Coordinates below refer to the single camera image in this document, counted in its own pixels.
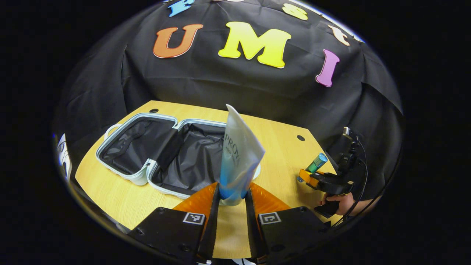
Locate green bottle with blue cap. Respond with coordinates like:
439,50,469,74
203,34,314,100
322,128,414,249
305,153,329,174

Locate light blue suitcase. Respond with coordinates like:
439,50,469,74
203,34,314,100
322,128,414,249
96,112,262,200

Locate white and blue tube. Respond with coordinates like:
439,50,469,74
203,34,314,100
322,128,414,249
219,104,266,206

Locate white printed board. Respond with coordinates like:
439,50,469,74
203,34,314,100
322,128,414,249
55,133,73,181

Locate black cable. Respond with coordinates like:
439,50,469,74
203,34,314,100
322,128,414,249
340,140,403,227

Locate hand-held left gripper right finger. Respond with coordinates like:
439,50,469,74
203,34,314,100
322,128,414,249
244,182,333,264

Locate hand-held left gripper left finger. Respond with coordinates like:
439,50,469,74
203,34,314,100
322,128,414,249
128,182,221,264

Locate black backdrop cloth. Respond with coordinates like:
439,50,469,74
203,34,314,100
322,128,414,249
53,0,405,206

